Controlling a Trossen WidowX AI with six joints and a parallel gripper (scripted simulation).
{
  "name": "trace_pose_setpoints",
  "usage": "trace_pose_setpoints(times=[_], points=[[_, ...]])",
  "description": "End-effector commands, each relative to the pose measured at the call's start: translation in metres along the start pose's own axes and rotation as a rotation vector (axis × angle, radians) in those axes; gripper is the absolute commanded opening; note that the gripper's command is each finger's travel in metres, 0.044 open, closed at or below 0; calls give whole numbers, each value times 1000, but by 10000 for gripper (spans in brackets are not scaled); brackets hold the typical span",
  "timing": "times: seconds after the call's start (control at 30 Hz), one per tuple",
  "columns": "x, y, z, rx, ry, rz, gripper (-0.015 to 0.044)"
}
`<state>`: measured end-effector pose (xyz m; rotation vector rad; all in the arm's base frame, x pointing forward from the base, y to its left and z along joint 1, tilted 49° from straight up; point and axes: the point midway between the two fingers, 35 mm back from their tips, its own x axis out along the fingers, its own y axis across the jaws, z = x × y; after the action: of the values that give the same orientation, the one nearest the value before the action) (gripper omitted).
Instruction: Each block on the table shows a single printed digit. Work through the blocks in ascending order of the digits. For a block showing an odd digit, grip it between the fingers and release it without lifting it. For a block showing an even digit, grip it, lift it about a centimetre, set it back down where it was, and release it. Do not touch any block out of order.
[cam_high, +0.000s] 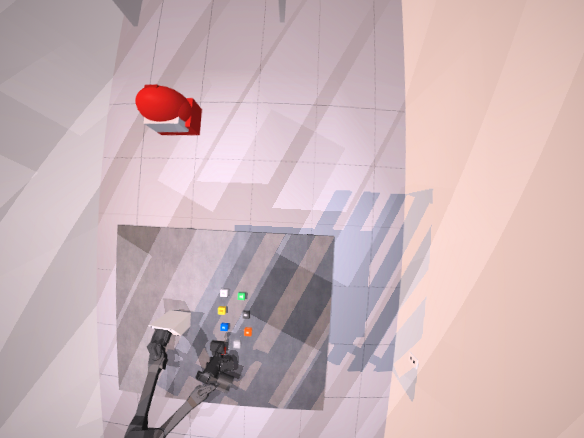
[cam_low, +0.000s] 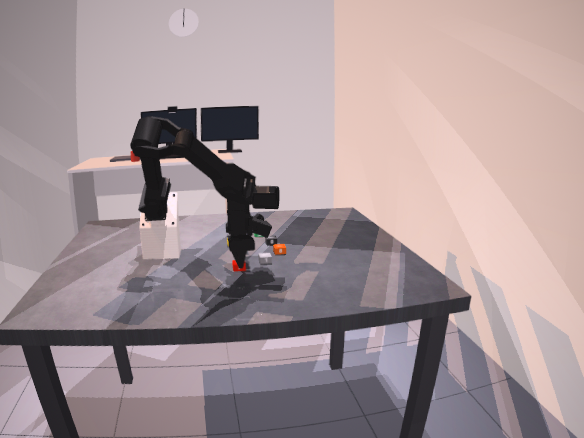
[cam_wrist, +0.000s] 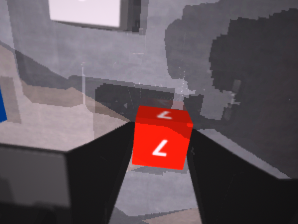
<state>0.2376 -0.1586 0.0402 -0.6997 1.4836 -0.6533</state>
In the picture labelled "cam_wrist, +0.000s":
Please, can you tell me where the blue block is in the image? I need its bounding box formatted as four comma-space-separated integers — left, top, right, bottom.
0, 90, 7, 123

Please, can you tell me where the red block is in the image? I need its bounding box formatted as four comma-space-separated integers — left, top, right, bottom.
132, 106, 193, 170

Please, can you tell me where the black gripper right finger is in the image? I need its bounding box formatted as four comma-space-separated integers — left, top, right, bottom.
187, 129, 298, 224

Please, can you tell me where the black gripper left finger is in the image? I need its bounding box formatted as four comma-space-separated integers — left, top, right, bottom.
0, 121, 135, 224

